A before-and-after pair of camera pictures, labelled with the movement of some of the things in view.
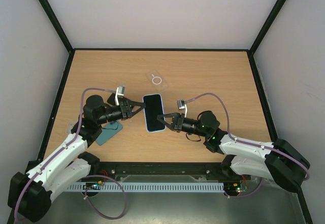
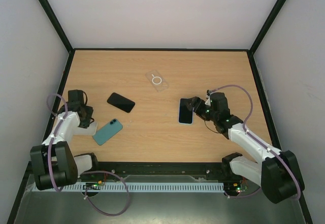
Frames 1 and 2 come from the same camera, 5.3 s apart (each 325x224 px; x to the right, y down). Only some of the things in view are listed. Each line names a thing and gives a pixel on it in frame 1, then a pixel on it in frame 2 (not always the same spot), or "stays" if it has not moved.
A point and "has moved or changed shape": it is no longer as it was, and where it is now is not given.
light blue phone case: [154, 106] has moved or changed shape
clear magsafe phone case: [155, 78] stays
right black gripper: [177, 122] → [198, 104]
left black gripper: [126, 109] → [90, 110]
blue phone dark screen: [153, 108] has moved or changed shape
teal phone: [108, 130] stays
